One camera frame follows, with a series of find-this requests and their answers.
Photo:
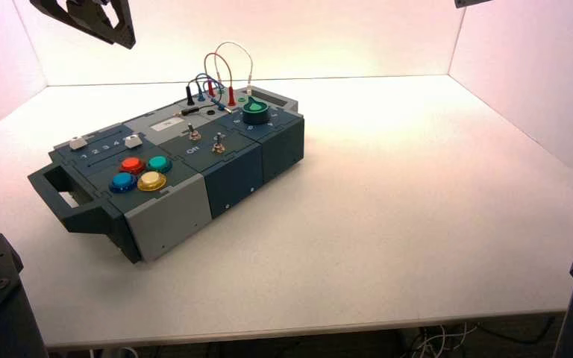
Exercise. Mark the white paper label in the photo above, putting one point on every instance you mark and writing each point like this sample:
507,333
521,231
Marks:
167,125

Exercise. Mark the yellow round push button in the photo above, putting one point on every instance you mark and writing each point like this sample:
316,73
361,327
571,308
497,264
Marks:
151,181

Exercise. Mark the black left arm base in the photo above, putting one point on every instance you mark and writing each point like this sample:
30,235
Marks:
0,306

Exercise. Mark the white slider cap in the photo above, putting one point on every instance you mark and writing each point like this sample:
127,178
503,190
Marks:
78,143
133,141

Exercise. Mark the metal toggle switch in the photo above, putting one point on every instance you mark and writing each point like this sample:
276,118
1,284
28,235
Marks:
218,146
194,133

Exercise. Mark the green rotary knob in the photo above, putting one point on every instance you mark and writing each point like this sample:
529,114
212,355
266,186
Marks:
256,112

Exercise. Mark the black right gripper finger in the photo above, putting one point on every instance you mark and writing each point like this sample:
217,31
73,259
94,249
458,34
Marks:
464,2

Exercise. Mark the dark blue grey task box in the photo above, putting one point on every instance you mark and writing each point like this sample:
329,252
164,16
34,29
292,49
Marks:
232,173

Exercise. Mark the red round push button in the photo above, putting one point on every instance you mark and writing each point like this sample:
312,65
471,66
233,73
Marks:
132,164

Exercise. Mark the blue round push button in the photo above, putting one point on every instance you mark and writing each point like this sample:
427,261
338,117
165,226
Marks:
123,182

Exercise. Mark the green round push button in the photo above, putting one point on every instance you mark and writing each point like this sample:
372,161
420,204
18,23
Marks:
159,163

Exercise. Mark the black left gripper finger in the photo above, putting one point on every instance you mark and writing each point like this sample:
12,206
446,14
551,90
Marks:
125,22
89,22

